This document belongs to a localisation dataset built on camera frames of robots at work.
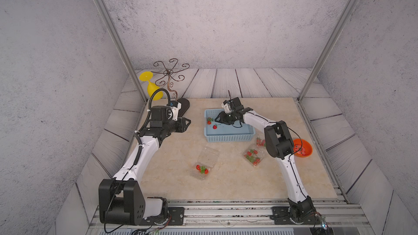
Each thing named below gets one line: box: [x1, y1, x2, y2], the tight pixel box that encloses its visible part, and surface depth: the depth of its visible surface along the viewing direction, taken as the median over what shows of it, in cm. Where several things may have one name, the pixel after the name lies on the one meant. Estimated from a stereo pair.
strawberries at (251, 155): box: [243, 149, 261, 166], surface depth 93 cm
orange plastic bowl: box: [292, 138, 313, 158], surface depth 93 cm
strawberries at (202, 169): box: [195, 164, 209, 175], surface depth 86 cm
